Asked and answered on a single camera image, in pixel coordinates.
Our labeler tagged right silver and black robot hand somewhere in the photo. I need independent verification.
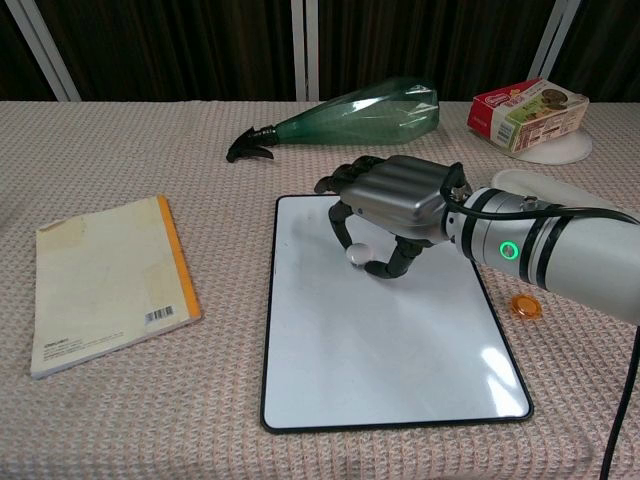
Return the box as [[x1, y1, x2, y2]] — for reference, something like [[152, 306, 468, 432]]
[[313, 154, 474, 280]]

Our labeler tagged white round magnet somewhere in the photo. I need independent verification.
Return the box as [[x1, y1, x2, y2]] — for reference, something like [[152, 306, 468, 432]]
[[345, 243, 372, 266]]

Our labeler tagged orange round magnet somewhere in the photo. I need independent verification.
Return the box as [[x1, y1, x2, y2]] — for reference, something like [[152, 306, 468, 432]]
[[509, 294, 543, 319]]

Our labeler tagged black-framed whiteboard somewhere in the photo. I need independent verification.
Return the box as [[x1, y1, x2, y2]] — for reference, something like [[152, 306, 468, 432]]
[[260, 193, 535, 434]]

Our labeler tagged green plastic spray bottle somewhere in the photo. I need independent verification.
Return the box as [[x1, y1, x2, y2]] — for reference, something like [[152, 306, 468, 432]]
[[225, 76, 441, 165]]

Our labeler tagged white fabric slipper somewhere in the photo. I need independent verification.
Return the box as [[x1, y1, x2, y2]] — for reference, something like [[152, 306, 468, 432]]
[[492, 168, 640, 224]]

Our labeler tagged red and green snack box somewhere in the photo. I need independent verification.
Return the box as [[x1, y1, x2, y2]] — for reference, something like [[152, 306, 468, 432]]
[[467, 77, 590, 154]]

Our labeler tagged white round plate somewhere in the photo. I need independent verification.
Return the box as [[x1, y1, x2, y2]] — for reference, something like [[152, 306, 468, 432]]
[[509, 130, 594, 165]]

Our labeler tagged black pleated curtain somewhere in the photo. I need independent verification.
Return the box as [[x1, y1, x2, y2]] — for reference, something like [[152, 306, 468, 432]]
[[0, 0, 640, 104]]

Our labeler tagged cream notebook with orange spine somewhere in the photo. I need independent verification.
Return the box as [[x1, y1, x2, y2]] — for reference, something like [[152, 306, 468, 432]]
[[29, 194, 204, 380]]

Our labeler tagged pink waffle tablecloth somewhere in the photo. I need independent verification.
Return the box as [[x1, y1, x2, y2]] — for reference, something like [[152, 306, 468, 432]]
[[0, 99, 640, 480]]

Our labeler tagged white frame post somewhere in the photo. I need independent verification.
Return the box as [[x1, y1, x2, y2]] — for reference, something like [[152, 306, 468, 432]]
[[291, 0, 320, 103], [527, 0, 584, 84], [4, 0, 81, 103]]

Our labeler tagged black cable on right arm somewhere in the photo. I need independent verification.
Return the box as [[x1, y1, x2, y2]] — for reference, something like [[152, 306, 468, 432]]
[[442, 164, 640, 480]]

